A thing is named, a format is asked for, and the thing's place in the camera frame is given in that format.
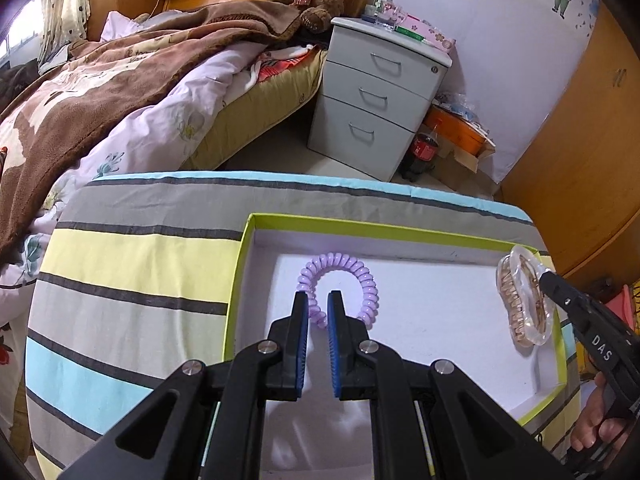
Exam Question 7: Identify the clear gold hair claw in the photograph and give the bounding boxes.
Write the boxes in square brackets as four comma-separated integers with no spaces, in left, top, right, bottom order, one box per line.
[496,245,554,348]

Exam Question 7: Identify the purple spiral hair tie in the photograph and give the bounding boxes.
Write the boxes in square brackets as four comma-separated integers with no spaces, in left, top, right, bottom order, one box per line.
[297,252,380,331]

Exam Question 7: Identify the right hand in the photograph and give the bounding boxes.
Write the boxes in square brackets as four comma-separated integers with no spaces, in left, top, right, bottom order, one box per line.
[570,372,631,463]

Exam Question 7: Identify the green tray box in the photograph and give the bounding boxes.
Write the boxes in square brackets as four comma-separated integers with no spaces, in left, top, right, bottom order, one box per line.
[224,214,568,479]

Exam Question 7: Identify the wooden door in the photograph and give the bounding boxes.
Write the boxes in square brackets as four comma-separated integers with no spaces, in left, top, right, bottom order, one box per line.
[501,6,639,287]

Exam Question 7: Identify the cola bottle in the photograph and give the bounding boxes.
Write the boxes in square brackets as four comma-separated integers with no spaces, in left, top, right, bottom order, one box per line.
[406,132,439,182]

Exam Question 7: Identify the orange box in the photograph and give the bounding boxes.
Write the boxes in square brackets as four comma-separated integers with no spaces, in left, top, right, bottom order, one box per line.
[423,104,496,158]

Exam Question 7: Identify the grey bedside drawer cabinet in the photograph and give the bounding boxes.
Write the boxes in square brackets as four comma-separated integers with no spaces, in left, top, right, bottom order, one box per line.
[308,18,452,181]

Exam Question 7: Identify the white floral duvet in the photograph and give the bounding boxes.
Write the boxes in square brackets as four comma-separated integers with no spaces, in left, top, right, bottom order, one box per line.
[1,11,302,431]

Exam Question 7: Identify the pink floral box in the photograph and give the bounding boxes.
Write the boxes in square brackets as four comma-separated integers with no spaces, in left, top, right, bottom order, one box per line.
[395,14,456,53]

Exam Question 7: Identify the brown fleece blanket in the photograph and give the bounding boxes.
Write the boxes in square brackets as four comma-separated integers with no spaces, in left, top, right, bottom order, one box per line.
[1,0,299,261]

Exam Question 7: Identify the floral curtain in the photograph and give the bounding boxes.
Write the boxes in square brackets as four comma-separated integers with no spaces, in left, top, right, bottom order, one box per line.
[38,0,91,63]

